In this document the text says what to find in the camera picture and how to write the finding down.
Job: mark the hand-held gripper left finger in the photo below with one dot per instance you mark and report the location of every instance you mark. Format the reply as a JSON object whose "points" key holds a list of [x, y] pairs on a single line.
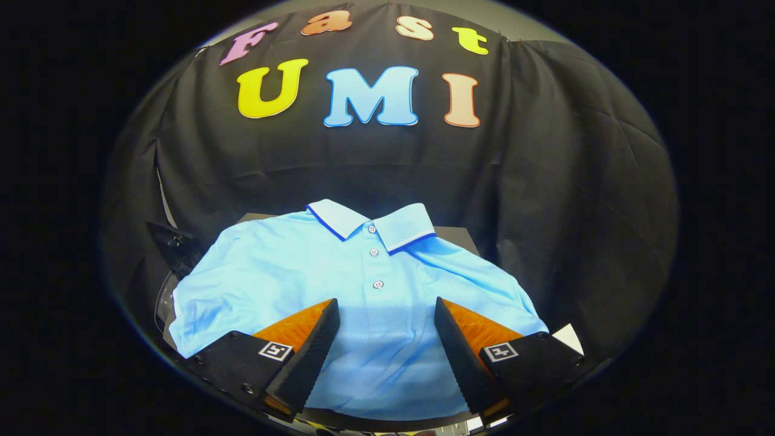
{"points": [[315, 351]]}

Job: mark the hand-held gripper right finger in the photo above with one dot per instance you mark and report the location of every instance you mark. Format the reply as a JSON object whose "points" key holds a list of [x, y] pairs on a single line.
{"points": [[457, 351]]}

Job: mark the light blue polo shirt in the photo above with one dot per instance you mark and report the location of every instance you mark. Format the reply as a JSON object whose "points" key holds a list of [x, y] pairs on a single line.
{"points": [[290, 272]]}

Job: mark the grey cabinet with dark top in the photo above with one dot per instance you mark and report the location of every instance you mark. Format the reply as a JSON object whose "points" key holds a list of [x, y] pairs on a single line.
{"points": [[454, 234]]}

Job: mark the black backdrop cloth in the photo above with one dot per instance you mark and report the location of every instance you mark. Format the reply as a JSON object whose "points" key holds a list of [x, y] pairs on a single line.
{"points": [[545, 181]]}

